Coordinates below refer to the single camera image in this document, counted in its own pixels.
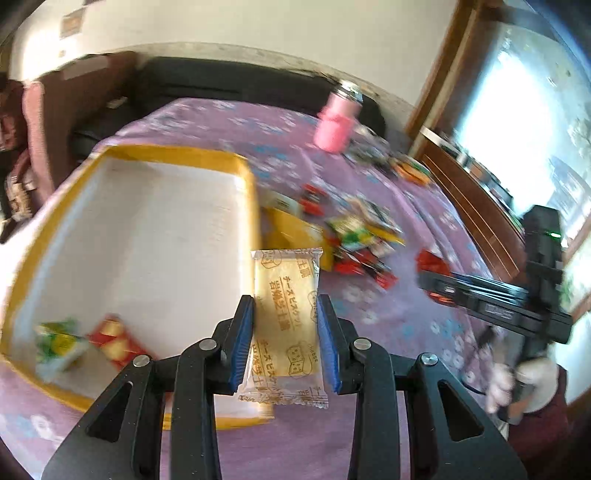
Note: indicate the green snack packet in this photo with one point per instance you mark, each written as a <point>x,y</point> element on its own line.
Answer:
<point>57,344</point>

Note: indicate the purple floral tablecloth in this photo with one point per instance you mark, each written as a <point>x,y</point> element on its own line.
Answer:
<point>295,134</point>

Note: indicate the pile of colourful snack packets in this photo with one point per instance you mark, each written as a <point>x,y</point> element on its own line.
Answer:
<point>360,235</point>
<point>406,170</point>

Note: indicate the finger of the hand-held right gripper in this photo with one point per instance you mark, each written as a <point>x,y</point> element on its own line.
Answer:
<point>455,295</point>
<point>498,288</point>

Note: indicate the red snack packet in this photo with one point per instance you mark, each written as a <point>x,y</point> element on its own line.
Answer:
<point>113,339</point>
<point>431,262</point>

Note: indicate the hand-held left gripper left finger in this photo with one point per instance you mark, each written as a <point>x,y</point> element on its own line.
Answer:
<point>242,344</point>

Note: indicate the wooden framed window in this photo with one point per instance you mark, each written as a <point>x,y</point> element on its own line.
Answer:
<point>508,92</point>

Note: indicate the yellow cardboard tray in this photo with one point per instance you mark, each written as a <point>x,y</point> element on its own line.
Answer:
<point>161,254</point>

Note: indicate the pale yellow biscuit packet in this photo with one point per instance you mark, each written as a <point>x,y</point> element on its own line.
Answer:
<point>286,286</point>

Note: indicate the brown armchair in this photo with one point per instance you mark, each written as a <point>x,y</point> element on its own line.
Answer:
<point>69,106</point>

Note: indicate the black sofa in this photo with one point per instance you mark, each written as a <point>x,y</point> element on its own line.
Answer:
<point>221,81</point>

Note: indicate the person's right hand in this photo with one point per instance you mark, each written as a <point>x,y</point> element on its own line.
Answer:
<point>501,383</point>

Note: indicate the pink sleeved bottle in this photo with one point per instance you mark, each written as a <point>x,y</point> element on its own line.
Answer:
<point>334,122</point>

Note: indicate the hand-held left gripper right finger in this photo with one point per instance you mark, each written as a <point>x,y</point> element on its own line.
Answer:
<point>328,346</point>

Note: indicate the person's right forearm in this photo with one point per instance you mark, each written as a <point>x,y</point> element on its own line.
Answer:
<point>549,424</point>

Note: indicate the yellow snack packet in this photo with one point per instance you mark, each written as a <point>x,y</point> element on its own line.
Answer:
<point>295,233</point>

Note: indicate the wall plaque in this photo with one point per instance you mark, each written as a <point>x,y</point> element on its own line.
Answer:
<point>72,21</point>

